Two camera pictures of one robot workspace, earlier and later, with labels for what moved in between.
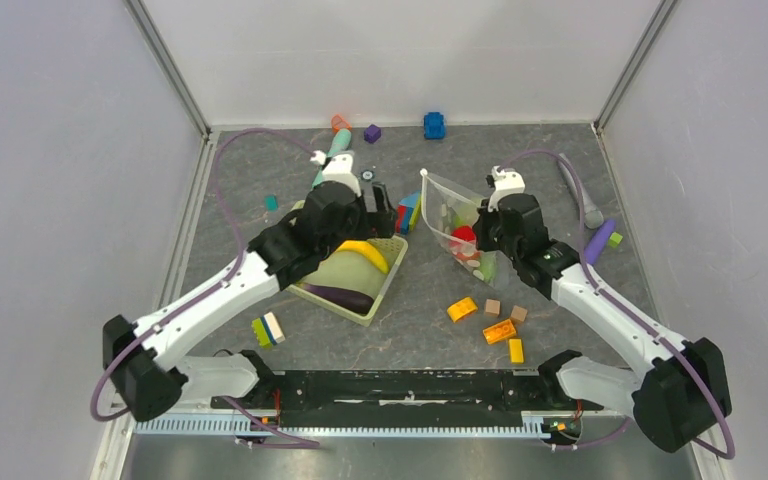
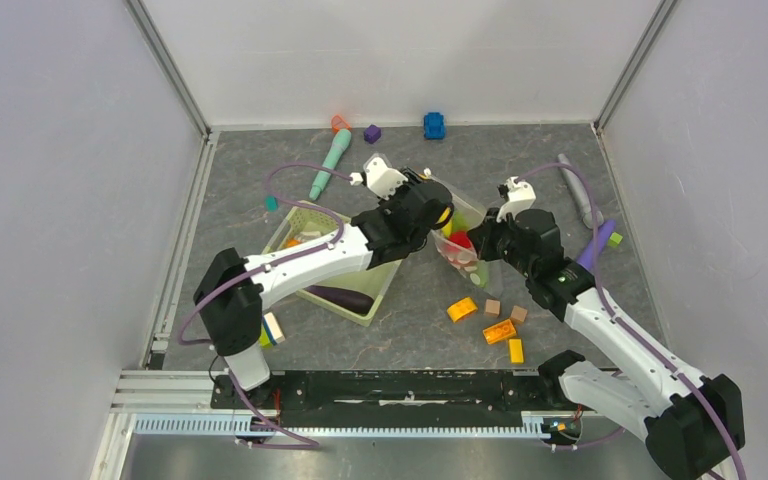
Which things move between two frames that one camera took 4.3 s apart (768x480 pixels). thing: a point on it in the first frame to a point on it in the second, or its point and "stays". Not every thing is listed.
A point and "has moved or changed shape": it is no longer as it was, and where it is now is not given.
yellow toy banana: (368, 250) has moved or changed shape
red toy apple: (464, 233) stays
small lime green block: (614, 240) stays
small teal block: (271, 203) stays
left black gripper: (379, 224) to (412, 178)
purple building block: (372, 134) stays
